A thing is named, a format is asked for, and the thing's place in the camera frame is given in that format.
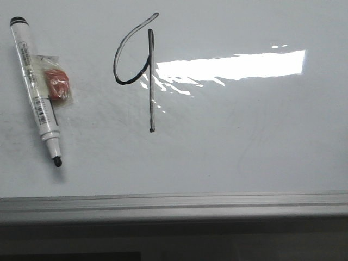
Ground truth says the aluminium whiteboard frame edge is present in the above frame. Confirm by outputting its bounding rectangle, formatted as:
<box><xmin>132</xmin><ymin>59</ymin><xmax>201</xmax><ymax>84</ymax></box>
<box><xmin>1</xmin><ymin>192</ymin><xmax>347</xmax><ymax>226</ymax></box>

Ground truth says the red disc taped to marker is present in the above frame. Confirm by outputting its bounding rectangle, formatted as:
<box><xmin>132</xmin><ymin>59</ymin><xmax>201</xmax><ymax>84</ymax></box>
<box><xmin>32</xmin><ymin>55</ymin><xmax>73</xmax><ymax>107</ymax></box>

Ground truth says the white whiteboard marker black tip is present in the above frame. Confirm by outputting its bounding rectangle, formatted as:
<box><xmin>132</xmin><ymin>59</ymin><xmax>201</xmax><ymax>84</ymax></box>
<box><xmin>10</xmin><ymin>16</ymin><xmax>62</xmax><ymax>167</ymax></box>

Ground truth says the white whiteboard surface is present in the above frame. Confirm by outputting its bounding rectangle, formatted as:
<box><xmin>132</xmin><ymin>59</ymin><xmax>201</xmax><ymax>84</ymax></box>
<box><xmin>1</xmin><ymin>1</ymin><xmax>347</xmax><ymax>197</ymax></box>

